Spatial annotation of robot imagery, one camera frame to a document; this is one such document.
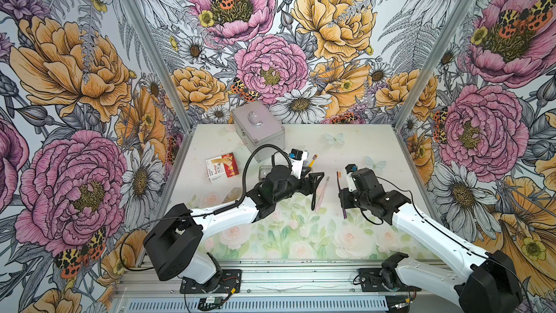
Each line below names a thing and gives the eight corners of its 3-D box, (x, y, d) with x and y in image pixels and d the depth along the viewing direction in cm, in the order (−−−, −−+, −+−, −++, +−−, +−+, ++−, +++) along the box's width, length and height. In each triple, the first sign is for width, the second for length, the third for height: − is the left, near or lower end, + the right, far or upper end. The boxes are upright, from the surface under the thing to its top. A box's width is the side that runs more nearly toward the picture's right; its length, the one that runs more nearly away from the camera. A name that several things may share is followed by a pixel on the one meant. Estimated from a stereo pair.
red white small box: (210, 184, 101) (207, 178, 97) (206, 165, 107) (204, 159, 104) (239, 175, 104) (238, 169, 100) (234, 157, 111) (233, 151, 107)
